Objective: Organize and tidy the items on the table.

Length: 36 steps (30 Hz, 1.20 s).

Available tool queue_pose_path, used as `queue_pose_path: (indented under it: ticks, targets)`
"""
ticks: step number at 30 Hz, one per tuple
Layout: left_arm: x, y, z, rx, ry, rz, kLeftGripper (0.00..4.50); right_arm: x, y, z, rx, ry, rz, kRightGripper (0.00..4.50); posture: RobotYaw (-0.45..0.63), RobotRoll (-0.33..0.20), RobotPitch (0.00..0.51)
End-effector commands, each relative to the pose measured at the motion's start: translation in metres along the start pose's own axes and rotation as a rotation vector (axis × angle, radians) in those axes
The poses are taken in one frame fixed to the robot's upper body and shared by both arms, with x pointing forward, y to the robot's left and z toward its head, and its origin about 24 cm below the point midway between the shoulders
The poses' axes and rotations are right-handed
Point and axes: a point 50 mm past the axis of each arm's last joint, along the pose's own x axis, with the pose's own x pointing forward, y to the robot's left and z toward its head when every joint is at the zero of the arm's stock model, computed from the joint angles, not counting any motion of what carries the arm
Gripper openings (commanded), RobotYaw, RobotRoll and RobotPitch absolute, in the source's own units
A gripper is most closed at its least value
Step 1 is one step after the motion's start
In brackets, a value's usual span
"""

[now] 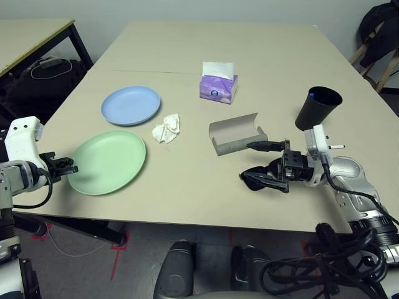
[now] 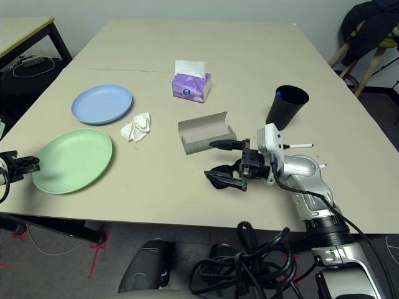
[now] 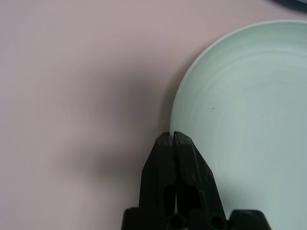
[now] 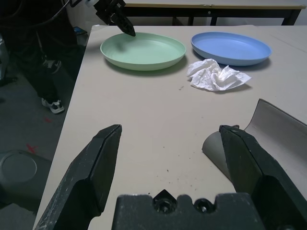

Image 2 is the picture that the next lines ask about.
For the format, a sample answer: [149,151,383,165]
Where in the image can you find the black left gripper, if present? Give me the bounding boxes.
[0,150,41,183]

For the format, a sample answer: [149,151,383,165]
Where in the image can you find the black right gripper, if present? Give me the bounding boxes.
[208,137,272,192]

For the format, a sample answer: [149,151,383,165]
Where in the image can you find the grey glasses case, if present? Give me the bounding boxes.
[178,110,237,156]

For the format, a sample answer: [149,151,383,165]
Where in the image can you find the light green plate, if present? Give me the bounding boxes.
[31,128,113,194]

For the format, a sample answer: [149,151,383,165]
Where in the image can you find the white tissue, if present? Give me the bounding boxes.
[120,112,151,143]

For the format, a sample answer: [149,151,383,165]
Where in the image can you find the black cup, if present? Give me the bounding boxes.
[265,85,310,131]

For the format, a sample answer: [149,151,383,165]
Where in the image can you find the black bag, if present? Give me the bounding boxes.
[0,55,68,125]

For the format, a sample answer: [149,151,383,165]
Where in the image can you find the black table foot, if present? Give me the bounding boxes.
[0,213,107,245]

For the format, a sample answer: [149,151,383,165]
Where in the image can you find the purple tissue pack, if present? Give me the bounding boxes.
[171,59,213,104]

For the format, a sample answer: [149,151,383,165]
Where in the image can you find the light blue plate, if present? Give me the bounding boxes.
[70,83,133,126]

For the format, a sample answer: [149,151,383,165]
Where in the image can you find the beige side table, black legs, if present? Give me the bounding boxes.
[0,17,73,68]

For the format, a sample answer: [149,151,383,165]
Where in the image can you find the grey left robot leg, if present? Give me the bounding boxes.
[117,239,174,295]

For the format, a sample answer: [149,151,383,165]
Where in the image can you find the grey robot torso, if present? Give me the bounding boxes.
[105,289,194,299]

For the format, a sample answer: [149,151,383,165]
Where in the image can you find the wooden stool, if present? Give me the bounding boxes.
[329,27,388,97]

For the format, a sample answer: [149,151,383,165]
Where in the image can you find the black tripod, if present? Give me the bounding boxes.
[372,52,399,91]

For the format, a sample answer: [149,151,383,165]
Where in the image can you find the black jacket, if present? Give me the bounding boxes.
[341,0,399,66]

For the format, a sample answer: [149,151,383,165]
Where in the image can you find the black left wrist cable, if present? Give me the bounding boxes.
[0,169,12,205]

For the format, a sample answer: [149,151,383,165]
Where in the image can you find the black cable bundle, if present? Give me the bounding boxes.
[189,220,300,295]

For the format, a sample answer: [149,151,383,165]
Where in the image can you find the thin white floor cable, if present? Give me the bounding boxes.
[27,224,89,257]

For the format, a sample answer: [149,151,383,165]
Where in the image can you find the power adapter with white cable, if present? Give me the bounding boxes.
[12,55,54,78]

